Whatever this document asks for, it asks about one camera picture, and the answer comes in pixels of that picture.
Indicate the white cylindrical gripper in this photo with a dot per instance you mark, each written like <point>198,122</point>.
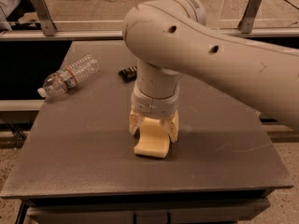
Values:
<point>154,105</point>

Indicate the yellow curved sponge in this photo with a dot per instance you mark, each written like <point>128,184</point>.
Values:
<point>153,139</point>

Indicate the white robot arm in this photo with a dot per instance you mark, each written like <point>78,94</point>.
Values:
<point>169,37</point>

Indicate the black snack bar wrapper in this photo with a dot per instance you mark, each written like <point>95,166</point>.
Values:
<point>128,74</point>

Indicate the clear plastic water bottle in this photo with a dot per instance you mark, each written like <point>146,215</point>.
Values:
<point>68,77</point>

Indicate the grey cabinet under table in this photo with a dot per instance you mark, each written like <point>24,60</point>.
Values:
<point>219,207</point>

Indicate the clear acrylic barrier panel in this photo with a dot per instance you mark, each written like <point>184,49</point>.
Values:
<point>108,14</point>

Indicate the right metal fence bracket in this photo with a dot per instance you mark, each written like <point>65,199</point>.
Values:
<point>245,26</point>

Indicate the metal fence bracket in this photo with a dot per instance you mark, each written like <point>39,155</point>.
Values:
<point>245,26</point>
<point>47,25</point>

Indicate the left metal fence bracket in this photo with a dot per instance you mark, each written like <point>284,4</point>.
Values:
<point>47,25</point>

